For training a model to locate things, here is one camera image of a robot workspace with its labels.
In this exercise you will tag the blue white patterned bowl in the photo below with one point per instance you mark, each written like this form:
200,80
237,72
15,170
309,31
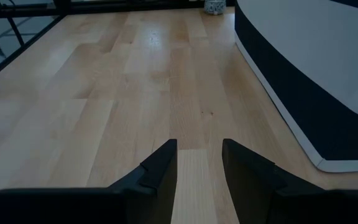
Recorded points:
214,6

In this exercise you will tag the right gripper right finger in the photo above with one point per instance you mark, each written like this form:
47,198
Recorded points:
253,193

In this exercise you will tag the navy white striped fabric basket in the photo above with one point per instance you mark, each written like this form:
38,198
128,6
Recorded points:
306,62

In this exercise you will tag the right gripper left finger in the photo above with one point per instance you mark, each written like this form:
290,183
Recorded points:
157,186

